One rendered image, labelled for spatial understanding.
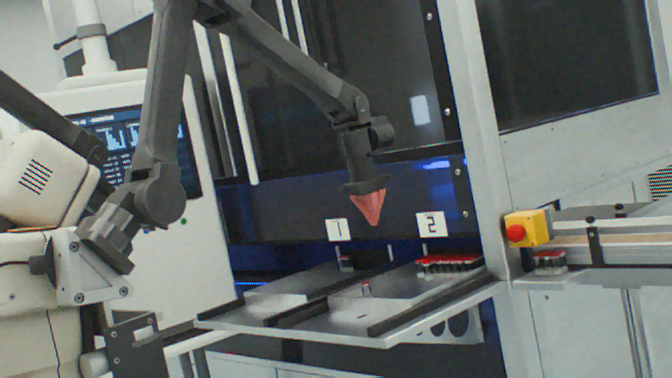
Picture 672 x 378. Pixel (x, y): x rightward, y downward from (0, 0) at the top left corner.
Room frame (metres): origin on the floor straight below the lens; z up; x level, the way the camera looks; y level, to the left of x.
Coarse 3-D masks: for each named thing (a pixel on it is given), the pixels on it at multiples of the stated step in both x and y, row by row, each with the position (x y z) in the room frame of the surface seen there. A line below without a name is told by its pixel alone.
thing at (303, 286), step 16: (304, 272) 2.14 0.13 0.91; (320, 272) 2.18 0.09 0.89; (336, 272) 2.19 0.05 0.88; (352, 272) 2.14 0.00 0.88; (368, 272) 1.95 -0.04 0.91; (256, 288) 2.02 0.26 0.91; (272, 288) 2.05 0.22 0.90; (288, 288) 2.09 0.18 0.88; (304, 288) 2.05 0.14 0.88; (320, 288) 2.00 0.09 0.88; (336, 288) 1.87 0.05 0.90; (256, 304) 1.96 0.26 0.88; (272, 304) 1.91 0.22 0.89; (288, 304) 1.86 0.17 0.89
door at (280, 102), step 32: (256, 0) 2.20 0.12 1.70; (288, 0) 2.10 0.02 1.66; (224, 64) 2.36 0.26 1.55; (256, 64) 2.24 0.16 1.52; (224, 96) 2.38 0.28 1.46; (256, 96) 2.27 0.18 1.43; (288, 96) 2.16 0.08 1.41; (256, 128) 2.29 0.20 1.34; (288, 128) 2.18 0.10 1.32; (320, 128) 2.08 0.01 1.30; (256, 160) 2.31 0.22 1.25; (288, 160) 2.20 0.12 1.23; (320, 160) 2.10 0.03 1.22
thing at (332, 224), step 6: (330, 222) 2.09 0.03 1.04; (336, 222) 2.07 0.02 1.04; (342, 222) 2.05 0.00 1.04; (330, 228) 2.09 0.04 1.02; (336, 228) 2.07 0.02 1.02; (342, 228) 2.06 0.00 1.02; (330, 234) 2.10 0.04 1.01; (336, 234) 2.08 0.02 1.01; (342, 234) 2.06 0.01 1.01; (348, 234) 2.04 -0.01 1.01; (330, 240) 2.10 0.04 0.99; (336, 240) 2.08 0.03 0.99; (342, 240) 2.06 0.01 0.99
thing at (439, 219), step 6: (420, 216) 1.84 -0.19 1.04; (426, 216) 1.83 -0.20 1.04; (438, 216) 1.80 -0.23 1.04; (420, 222) 1.85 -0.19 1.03; (426, 222) 1.83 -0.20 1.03; (432, 222) 1.82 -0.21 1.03; (438, 222) 1.80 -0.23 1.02; (444, 222) 1.79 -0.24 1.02; (420, 228) 1.85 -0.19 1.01; (426, 228) 1.83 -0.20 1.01; (432, 228) 1.82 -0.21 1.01; (438, 228) 1.81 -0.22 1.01; (444, 228) 1.79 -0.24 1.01; (420, 234) 1.85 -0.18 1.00; (426, 234) 1.84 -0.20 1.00; (432, 234) 1.82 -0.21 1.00; (438, 234) 1.81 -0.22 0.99; (444, 234) 1.79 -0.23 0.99
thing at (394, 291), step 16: (384, 272) 1.88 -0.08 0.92; (400, 272) 1.91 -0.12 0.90; (416, 272) 1.95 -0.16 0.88; (480, 272) 1.72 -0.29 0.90; (352, 288) 1.79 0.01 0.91; (384, 288) 1.85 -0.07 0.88; (400, 288) 1.81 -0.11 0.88; (416, 288) 1.78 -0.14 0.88; (432, 288) 1.60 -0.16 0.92; (448, 288) 1.63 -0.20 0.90; (336, 304) 1.72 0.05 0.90; (352, 304) 1.68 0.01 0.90; (368, 304) 1.64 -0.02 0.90; (384, 304) 1.61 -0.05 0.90; (400, 304) 1.57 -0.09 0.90; (416, 304) 1.56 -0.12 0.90
